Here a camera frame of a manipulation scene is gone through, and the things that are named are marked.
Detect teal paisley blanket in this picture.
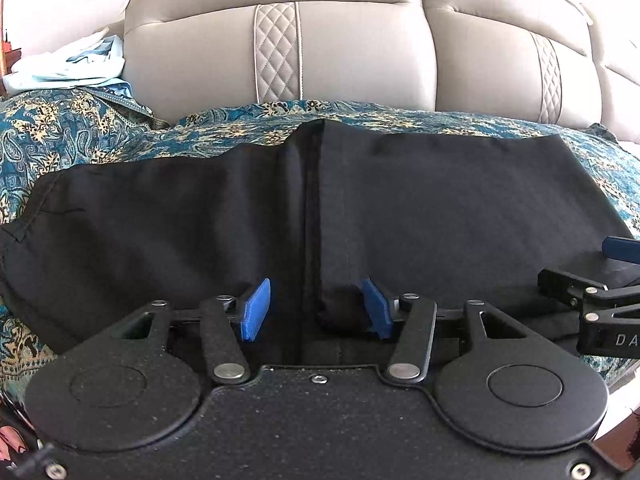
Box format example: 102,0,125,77
0,87,640,396

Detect black floral garment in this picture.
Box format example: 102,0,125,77
0,422,43,480

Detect dark wooden furniture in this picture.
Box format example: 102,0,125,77
0,25,25,97

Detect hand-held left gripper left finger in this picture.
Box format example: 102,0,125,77
112,277,272,386

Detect black pants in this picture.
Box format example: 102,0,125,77
0,119,638,366

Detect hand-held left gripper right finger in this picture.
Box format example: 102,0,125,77
361,277,533,385

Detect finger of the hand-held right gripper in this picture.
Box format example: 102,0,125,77
537,235,640,311

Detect beige leather sofa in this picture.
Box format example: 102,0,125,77
122,0,640,141

